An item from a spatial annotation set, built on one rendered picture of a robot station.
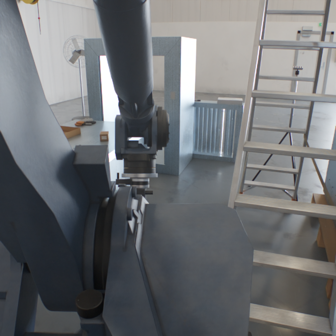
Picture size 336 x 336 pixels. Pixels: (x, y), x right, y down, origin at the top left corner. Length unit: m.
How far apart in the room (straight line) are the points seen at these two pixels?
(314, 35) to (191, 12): 4.13
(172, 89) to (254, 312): 2.59
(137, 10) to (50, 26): 8.85
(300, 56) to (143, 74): 10.31
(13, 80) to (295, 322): 1.28
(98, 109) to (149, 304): 3.40
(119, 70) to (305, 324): 1.17
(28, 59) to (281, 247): 2.29
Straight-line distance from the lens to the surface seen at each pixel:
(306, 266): 1.35
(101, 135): 2.78
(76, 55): 6.87
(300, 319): 1.43
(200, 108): 4.19
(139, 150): 1.12
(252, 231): 2.69
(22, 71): 0.53
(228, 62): 11.15
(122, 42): 0.75
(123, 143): 1.15
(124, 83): 0.86
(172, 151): 3.59
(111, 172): 2.63
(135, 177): 1.12
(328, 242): 2.45
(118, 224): 0.69
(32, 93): 0.56
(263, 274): 2.26
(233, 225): 0.79
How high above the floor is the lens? 1.42
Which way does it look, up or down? 21 degrees down
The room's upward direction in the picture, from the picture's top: straight up
